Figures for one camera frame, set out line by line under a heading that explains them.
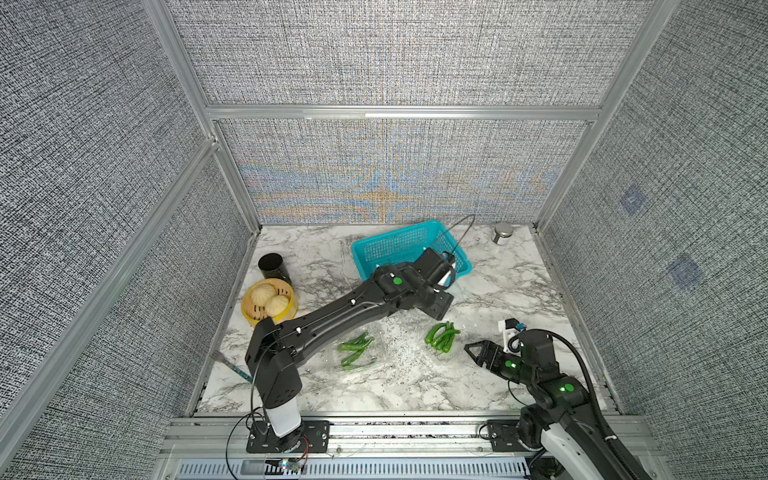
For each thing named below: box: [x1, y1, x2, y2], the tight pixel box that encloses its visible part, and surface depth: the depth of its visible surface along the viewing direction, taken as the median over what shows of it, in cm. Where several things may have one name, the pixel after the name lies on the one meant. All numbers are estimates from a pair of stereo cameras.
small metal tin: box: [492, 223, 513, 245], surface depth 115 cm
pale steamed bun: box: [251, 284, 277, 307], surface depth 96 cm
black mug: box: [258, 252, 292, 285], surface depth 99 cm
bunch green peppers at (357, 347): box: [338, 332, 375, 367], surface depth 89 cm
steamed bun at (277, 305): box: [265, 295, 290, 318], surface depth 92 cm
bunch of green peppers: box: [426, 321, 461, 353], surface depth 92 cm
